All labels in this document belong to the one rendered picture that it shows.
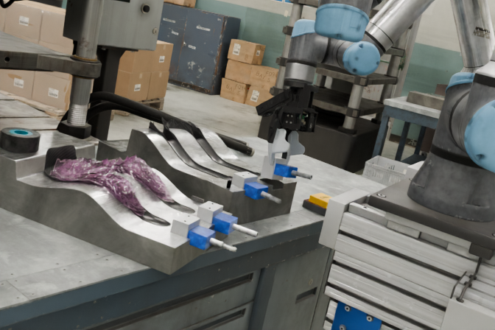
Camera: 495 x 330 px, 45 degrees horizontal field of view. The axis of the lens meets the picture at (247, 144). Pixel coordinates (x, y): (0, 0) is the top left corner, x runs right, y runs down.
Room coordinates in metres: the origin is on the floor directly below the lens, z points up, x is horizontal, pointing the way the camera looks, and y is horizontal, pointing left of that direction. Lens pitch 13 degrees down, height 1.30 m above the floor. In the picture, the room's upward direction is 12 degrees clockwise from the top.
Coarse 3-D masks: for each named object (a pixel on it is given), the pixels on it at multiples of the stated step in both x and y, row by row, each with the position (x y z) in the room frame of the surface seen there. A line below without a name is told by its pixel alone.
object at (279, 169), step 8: (264, 160) 1.45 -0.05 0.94; (280, 160) 1.44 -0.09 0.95; (264, 168) 1.44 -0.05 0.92; (272, 168) 1.43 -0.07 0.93; (280, 168) 1.42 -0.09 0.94; (288, 168) 1.41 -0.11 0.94; (296, 168) 1.43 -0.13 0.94; (264, 176) 1.43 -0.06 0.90; (272, 176) 1.42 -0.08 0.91; (280, 176) 1.45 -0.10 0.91; (288, 176) 1.41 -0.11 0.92; (304, 176) 1.39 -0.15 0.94
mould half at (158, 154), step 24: (120, 144) 1.60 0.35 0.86; (144, 144) 1.49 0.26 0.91; (168, 144) 1.50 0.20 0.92; (192, 144) 1.56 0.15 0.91; (216, 144) 1.63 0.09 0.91; (168, 168) 1.43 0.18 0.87; (192, 168) 1.44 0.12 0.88; (216, 168) 1.48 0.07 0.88; (192, 192) 1.37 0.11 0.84; (216, 192) 1.33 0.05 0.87; (240, 192) 1.32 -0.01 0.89; (288, 192) 1.48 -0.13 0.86; (240, 216) 1.33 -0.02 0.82; (264, 216) 1.41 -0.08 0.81
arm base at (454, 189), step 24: (432, 144) 1.02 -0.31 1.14; (432, 168) 0.99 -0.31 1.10; (456, 168) 0.96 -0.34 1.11; (480, 168) 0.96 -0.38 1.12; (408, 192) 1.02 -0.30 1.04; (432, 192) 0.96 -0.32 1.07; (456, 192) 0.95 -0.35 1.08; (480, 192) 0.96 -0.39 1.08; (456, 216) 0.94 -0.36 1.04; (480, 216) 0.94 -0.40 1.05
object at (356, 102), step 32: (384, 0) 5.27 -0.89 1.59; (288, 32) 5.57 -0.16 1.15; (320, 64) 5.89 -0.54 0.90; (320, 96) 5.69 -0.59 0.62; (352, 96) 5.27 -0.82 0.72; (384, 96) 6.20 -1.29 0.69; (320, 128) 5.31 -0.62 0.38; (352, 128) 5.27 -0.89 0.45; (320, 160) 5.28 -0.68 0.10; (352, 160) 5.30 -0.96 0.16
